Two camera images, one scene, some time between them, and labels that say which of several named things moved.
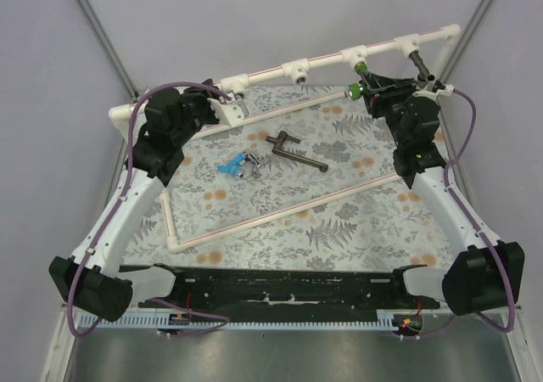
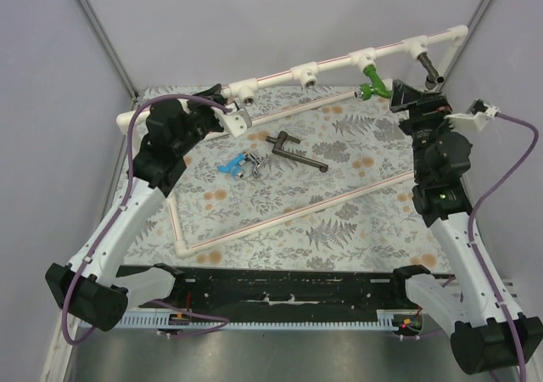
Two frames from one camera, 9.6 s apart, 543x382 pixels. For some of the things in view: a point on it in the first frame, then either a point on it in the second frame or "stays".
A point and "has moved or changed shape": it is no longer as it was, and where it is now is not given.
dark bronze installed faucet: (423, 71) → (433, 76)
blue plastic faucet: (233, 166) stays
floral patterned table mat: (294, 176) stays
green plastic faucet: (355, 91) has moved or changed shape
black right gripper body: (377, 92) → (422, 104)
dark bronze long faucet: (278, 147) stays
